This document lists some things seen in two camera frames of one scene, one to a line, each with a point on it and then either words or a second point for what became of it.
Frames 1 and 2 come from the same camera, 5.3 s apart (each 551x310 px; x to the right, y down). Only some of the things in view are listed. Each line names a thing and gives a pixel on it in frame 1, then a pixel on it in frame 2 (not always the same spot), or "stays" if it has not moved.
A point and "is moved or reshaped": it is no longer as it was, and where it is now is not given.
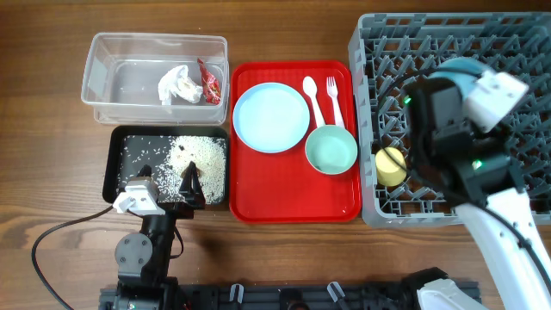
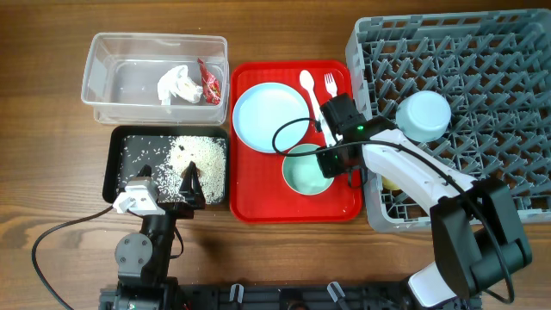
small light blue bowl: [462, 80] is moved or reshaped
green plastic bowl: [331, 149] is moved or reshaped
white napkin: [176, 80] stays
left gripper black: [193, 194] stays
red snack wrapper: [211, 87] stays
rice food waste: [167, 158] stays
